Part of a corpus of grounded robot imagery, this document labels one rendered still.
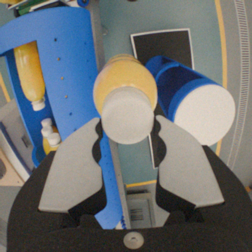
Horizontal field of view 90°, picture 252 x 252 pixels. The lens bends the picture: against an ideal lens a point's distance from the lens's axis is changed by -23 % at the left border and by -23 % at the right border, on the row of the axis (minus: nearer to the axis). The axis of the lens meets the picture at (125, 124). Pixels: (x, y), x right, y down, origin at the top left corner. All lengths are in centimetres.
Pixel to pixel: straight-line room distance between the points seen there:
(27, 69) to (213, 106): 62
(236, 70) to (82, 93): 182
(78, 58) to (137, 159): 181
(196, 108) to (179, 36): 96
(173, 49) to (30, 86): 121
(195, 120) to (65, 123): 45
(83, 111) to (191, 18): 147
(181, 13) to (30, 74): 144
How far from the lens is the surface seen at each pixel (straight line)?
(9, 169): 73
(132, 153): 201
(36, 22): 35
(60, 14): 36
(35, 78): 47
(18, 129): 72
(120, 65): 16
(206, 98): 61
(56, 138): 48
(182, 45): 148
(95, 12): 68
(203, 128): 66
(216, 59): 182
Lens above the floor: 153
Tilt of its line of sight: 60 degrees down
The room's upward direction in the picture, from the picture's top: 177 degrees clockwise
